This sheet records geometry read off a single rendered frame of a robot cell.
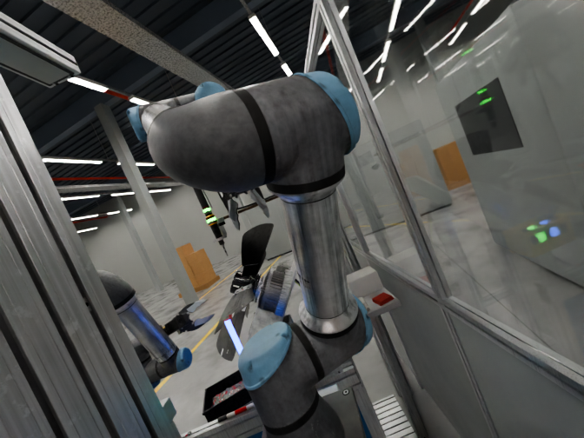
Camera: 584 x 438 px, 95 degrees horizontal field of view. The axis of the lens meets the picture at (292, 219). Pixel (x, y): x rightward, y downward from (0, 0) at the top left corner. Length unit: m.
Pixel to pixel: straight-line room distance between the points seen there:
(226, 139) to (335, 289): 0.30
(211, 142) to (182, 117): 0.05
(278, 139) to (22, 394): 0.34
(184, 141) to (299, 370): 0.42
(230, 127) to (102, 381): 0.33
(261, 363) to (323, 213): 0.28
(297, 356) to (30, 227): 0.43
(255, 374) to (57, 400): 0.27
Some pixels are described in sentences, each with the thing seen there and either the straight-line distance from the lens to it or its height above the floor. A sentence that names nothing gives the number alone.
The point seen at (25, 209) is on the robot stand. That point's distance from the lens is 0.44.
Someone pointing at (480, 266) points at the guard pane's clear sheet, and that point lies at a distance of 0.77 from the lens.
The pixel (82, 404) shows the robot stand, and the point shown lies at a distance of 0.41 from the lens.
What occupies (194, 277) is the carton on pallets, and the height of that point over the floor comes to 0.46.
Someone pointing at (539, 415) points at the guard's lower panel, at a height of 0.80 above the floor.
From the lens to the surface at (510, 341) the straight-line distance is 0.83.
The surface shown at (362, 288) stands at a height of 0.91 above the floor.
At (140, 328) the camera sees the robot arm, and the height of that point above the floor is 1.30.
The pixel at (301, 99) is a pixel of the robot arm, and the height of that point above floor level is 1.59.
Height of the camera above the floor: 1.49
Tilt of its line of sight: 3 degrees down
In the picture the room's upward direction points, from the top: 23 degrees counter-clockwise
